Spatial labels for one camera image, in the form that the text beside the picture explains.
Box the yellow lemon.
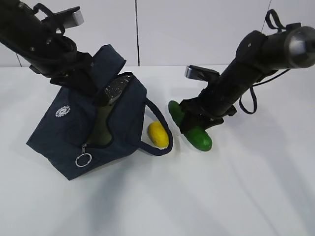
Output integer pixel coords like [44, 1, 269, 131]
[147, 121, 169, 148]

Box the navy blue lunch bag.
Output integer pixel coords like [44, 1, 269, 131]
[27, 45, 173, 180]

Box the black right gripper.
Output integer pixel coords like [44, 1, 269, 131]
[181, 89, 237, 133]

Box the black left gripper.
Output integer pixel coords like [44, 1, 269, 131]
[30, 52, 118, 107]

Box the green cucumber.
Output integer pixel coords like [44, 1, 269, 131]
[168, 100, 213, 151]

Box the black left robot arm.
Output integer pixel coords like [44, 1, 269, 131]
[0, 0, 125, 106]

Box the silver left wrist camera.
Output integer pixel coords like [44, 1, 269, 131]
[41, 6, 84, 31]

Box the glass container with green lid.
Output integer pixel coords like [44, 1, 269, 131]
[87, 106, 113, 146]

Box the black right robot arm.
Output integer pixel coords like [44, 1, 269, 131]
[179, 23, 315, 133]

